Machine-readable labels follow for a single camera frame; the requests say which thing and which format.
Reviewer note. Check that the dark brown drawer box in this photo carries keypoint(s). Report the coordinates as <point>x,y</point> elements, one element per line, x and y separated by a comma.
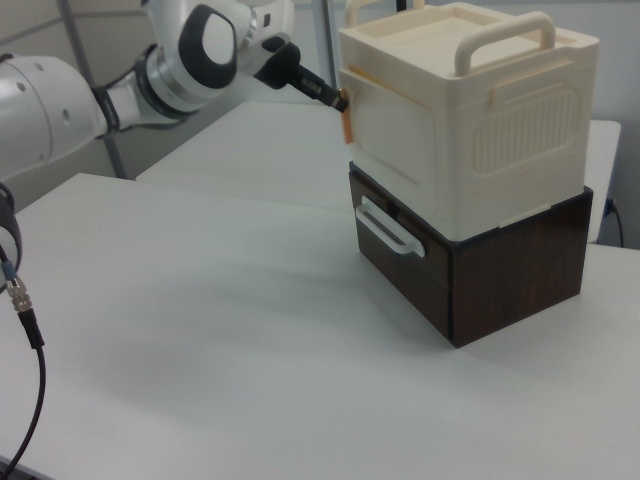
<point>520,280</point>

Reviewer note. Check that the cream cabinet door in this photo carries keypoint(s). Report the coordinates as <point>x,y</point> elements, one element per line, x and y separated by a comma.
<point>395,140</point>

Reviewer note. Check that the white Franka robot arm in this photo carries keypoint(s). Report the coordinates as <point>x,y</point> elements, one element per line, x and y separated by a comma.
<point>30,110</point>

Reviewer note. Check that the grey partition post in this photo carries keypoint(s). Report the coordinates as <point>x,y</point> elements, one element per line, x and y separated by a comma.
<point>330,40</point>

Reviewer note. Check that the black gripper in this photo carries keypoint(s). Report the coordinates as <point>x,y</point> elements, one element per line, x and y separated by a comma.
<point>280,65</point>

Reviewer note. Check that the cream plastic cabinet body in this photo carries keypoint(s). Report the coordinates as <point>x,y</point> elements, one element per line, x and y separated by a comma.
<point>525,125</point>

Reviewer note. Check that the black camera stand pole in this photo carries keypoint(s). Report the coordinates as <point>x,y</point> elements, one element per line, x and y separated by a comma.
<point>400,5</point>

